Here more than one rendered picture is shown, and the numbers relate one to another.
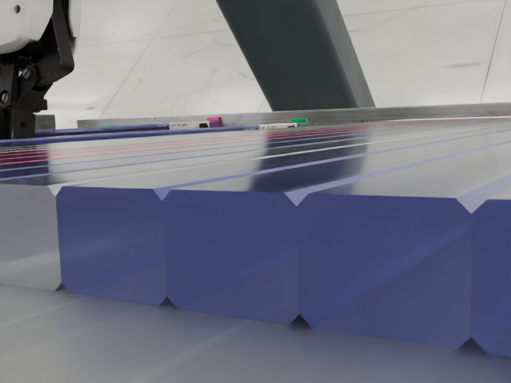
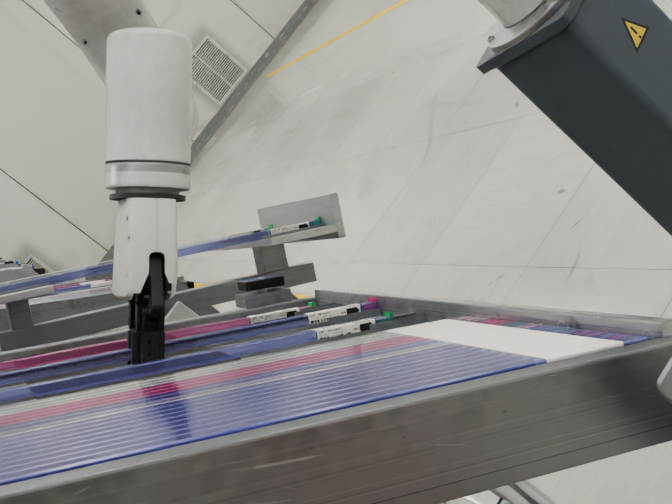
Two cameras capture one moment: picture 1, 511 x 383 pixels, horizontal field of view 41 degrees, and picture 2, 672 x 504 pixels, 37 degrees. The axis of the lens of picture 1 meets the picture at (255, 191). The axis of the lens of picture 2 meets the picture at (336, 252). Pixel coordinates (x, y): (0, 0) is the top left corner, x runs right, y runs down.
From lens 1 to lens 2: 0.65 m
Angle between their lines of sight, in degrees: 37
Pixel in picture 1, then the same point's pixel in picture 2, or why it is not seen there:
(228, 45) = not seen: outside the picture
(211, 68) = not seen: outside the picture
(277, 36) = (619, 140)
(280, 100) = (656, 208)
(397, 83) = not seen: outside the picture
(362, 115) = (439, 308)
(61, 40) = (155, 290)
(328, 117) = (424, 306)
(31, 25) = (133, 285)
